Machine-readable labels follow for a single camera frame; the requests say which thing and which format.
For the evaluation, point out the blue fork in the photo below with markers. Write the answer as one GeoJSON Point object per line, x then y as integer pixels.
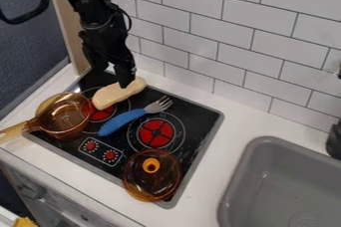
{"type": "Point", "coordinates": [122, 119]}

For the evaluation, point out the toy sink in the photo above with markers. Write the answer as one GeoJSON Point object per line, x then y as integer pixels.
{"type": "Point", "coordinates": [284, 187]}

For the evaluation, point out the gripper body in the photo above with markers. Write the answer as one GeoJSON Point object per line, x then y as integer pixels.
{"type": "Point", "coordinates": [105, 40]}

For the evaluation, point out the yellow toy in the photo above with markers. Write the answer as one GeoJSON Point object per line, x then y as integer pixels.
{"type": "Point", "coordinates": [24, 222]}

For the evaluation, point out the toy stove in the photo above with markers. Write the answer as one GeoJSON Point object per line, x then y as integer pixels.
{"type": "Point", "coordinates": [191, 118]}

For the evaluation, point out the cream toy bread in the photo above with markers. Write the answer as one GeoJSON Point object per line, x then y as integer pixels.
{"type": "Point", "coordinates": [116, 94]}

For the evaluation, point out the orange clear pot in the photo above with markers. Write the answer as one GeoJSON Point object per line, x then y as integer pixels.
{"type": "Point", "coordinates": [64, 116]}

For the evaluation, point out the orange clear lid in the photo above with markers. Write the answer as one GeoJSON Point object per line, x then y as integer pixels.
{"type": "Point", "coordinates": [153, 175]}

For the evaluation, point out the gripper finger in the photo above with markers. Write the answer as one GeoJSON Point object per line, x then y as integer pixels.
{"type": "Point", "coordinates": [96, 61]}
{"type": "Point", "coordinates": [126, 73]}

